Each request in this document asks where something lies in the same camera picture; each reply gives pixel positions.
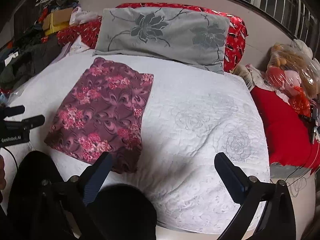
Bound purple pink floral garment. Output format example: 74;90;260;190
44;57;154;173

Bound red blanket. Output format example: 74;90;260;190
251;87;319;171

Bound thin grey cable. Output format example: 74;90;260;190
283;154;320;198

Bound white fringed cloth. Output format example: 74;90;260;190
232;64;264;92

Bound grey floral pillow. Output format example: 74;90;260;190
95;7;230;74

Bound black quilted jacket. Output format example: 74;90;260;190
1;35;61;92

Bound red floral pillow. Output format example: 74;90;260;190
57;2;248;73

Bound white quilted bedspread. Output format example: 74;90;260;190
9;50;270;234

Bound white plastic bag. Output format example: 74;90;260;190
69;7;99;26

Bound pile of mixed clothes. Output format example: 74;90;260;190
35;0;79;23

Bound bagged plush dolls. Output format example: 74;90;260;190
265;39;319;117

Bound person's black trouser knees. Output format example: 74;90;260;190
1;151;157;239

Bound cardboard box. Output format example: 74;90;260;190
42;8;73;36

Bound white paper envelope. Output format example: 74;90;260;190
52;35;90;63

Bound person's left hand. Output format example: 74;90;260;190
0;155;7;190

